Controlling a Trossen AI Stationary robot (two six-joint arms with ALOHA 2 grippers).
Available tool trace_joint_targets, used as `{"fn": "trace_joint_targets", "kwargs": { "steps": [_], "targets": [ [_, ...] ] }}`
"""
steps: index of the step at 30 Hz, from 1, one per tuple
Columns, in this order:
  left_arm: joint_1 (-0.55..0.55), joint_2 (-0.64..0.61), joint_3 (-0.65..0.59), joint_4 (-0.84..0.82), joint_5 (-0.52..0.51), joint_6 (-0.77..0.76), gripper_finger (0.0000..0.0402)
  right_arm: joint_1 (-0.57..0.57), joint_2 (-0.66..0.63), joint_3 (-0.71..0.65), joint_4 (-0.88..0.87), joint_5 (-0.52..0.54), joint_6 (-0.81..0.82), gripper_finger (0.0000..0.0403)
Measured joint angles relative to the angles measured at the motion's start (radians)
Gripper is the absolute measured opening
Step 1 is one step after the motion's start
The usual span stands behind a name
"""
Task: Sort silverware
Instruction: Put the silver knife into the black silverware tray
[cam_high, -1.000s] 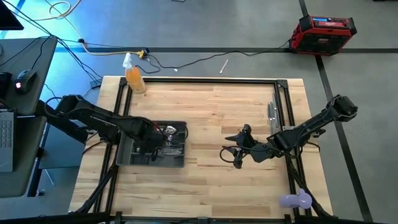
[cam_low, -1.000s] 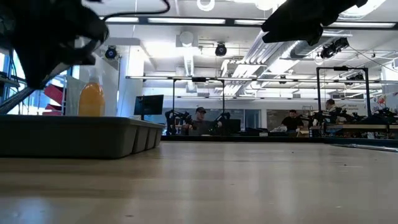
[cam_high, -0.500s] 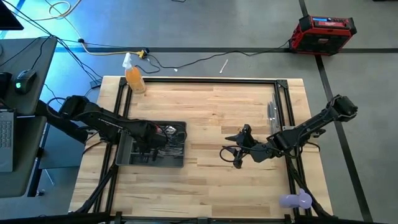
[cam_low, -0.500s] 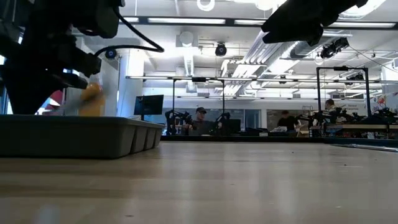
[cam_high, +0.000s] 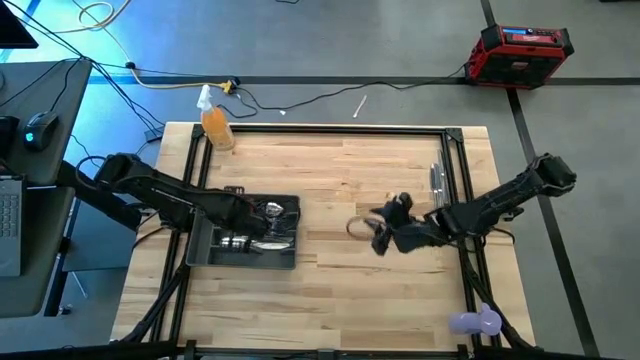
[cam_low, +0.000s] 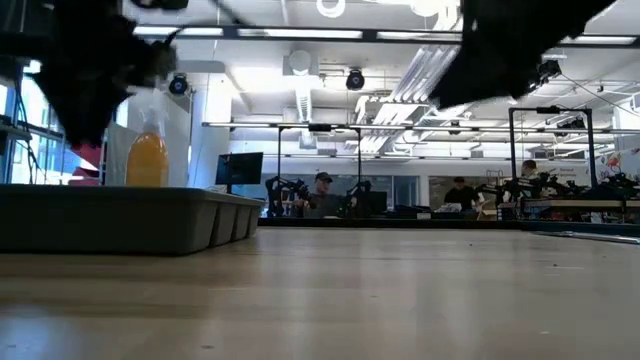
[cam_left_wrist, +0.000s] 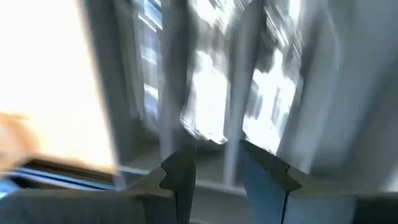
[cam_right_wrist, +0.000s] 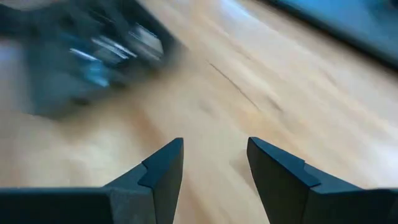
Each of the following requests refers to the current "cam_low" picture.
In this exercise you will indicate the black aluminium table frame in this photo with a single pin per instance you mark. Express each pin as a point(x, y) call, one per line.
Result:
point(400, 222)

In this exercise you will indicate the black distant equipment box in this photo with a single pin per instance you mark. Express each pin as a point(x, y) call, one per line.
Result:
point(380, 202)

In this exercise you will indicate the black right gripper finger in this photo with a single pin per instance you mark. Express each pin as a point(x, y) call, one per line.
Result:
point(455, 85)

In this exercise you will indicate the silver metal knife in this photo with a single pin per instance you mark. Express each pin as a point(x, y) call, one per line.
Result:
point(600, 238)

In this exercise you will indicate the wide black rig frame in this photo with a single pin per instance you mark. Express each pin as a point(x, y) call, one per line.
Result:
point(320, 127)

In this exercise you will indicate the black ceiling spotlight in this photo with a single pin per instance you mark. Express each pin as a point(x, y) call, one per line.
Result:
point(550, 70)

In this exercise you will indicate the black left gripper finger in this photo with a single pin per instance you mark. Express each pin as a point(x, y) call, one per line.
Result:
point(85, 117)

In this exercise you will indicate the black distant robot arm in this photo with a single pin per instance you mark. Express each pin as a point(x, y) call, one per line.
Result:
point(515, 189)
point(360, 192)
point(287, 190)
point(620, 182)

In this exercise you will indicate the black computer monitor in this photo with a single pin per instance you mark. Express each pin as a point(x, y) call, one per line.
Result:
point(239, 169)

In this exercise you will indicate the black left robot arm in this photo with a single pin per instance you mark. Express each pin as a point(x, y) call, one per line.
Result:
point(160, 4)

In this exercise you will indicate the tall black rig frame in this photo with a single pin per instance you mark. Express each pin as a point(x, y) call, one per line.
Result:
point(550, 109)

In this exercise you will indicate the black hanging camera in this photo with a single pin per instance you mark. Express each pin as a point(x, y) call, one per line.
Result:
point(355, 80)
point(178, 85)

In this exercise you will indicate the wooden distant table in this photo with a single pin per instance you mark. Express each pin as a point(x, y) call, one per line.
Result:
point(575, 204)

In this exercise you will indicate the orange liquid spray bottle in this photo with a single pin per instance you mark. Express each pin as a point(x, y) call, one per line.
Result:
point(147, 160)

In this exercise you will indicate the grey plastic cutlery tray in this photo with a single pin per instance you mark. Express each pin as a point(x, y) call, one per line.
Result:
point(125, 220)

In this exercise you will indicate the white round ceiling speaker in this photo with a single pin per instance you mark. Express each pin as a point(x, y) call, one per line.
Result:
point(300, 62)

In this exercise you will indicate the colourful wall poster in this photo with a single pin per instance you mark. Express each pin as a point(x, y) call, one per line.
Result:
point(617, 162)

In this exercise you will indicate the small red storage bin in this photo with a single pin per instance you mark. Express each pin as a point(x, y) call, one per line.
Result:
point(90, 157)
point(82, 179)

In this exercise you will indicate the person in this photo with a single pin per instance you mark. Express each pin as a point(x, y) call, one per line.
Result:
point(324, 200)
point(460, 195)
point(529, 167)

